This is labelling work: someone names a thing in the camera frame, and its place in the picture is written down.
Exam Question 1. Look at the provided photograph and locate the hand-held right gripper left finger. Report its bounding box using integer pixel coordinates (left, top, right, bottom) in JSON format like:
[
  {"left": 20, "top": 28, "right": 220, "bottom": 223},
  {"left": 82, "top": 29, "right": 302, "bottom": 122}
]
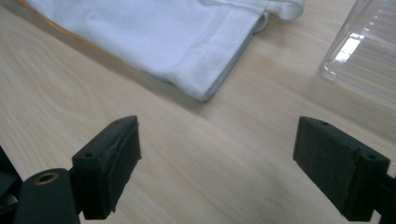
[{"left": 71, "top": 115, "right": 143, "bottom": 220}]

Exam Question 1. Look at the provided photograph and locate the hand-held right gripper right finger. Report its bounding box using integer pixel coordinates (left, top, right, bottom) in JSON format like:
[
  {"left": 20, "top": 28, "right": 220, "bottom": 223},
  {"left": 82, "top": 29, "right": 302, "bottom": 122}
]
[{"left": 292, "top": 116, "right": 391, "bottom": 222}]

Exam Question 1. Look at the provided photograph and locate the clear plastic container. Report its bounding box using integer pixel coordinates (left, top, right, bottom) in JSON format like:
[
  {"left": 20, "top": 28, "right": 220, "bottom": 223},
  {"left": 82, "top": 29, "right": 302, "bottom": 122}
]
[{"left": 320, "top": 0, "right": 396, "bottom": 105}]

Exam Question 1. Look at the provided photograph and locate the white plastic bag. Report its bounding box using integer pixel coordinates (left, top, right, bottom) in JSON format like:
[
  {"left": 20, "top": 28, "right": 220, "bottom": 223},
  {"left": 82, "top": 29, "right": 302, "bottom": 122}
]
[{"left": 22, "top": 0, "right": 306, "bottom": 103}]

